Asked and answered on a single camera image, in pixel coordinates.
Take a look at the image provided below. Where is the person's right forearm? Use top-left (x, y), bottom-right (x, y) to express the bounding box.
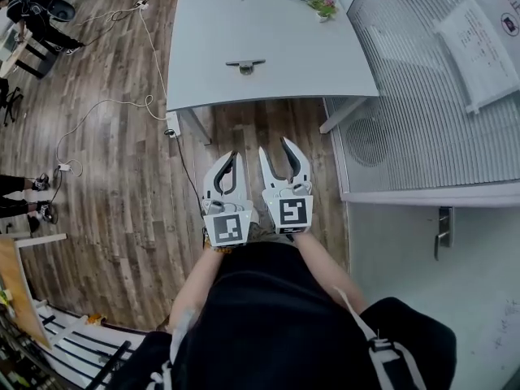
top-left (289, 231), bottom-right (367, 317)

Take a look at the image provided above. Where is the white shoulder strap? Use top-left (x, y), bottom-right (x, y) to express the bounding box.
top-left (331, 285), bottom-right (418, 390)

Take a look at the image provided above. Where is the white table leg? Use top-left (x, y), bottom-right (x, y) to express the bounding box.
top-left (318, 97), bottom-right (368, 135)
top-left (177, 106), bottom-right (213, 146)

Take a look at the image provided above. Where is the beaded bracelet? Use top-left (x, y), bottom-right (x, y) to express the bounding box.
top-left (204, 240), bottom-right (233, 256)

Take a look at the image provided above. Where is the person's left forearm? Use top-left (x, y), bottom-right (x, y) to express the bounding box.
top-left (167, 242), bottom-right (229, 333)

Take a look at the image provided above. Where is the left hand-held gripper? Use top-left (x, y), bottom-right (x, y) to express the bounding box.
top-left (201, 149), bottom-right (254, 248)

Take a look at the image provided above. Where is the striped frosted glass panel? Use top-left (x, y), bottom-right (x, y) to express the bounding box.
top-left (323, 0), bottom-right (520, 197)

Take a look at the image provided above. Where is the artificial flower sprig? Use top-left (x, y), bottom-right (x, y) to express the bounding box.
top-left (280, 0), bottom-right (340, 24)

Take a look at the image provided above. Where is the white paper notice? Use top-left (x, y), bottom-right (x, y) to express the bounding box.
top-left (431, 0), bottom-right (520, 115)

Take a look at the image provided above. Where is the white power strip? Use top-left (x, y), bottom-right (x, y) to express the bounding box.
top-left (165, 110), bottom-right (180, 138)

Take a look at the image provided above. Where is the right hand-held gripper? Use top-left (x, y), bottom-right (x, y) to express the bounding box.
top-left (258, 136), bottom-right (314, 236)

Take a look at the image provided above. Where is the light wooden table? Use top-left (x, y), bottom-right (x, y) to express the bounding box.
top-left (0, 29), bottom-right (34, 79)

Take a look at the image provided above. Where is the long white cable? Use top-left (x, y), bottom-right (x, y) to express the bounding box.
top-left (54, 0), bottom-right (168, 178)

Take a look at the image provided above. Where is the black office chair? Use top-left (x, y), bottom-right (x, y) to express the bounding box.
top-left (0, 76), bottom-right (24, 128)

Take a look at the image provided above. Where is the white metal rack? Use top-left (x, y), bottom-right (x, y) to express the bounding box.
top-left (34, 297), bottom-right (137, 390)

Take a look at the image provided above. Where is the wooden board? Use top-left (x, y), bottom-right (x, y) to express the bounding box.
top-left (0, 236), bottom-right (54, 350)

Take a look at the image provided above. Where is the person's black clothing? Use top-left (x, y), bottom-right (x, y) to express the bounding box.
top-left (108, 240), bottom-right (458, 390)

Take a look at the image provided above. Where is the metal door handle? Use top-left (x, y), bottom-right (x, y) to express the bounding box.
top-left (432, 206), bottom-right (455, 262)

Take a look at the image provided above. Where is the black cable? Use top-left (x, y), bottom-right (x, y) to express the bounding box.
top-left (163, 128), bottom-right (206, 215)

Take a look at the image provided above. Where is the grey metal object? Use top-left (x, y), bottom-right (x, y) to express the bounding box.
top-left (225, 58), bottom-right (267, 76)

